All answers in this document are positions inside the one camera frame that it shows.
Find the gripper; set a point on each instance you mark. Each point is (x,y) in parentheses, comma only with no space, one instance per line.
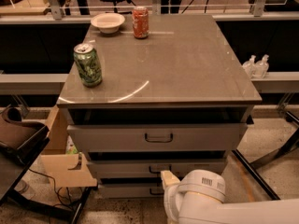
(171,197)

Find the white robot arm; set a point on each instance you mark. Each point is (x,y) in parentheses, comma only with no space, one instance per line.
(199,199)

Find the grey top drawer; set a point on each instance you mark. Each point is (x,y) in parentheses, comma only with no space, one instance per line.
(154,138)

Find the grey drawer cabinet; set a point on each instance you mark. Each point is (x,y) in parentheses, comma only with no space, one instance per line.
(184,72)

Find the cardboard box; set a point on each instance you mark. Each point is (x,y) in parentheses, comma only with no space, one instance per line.
(67,168)

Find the black metal stand leg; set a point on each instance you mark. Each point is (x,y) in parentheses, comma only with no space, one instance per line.
(291,145)

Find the clear bottle left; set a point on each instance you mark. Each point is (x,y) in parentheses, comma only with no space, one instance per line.
(248,65)

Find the clear bottle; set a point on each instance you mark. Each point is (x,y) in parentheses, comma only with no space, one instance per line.
(261,67)
(248,65)

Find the clear bottle right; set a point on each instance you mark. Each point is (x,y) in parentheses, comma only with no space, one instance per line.
(261,67)

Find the green soda can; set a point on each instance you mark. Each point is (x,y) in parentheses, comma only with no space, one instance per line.
(88,64)

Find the black chair left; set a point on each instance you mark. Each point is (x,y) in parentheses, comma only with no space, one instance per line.
(21,142)

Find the white bowl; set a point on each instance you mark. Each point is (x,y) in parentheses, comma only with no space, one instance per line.
(108,23)

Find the orange soda can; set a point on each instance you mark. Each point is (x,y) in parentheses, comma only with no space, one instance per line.
(140,18)

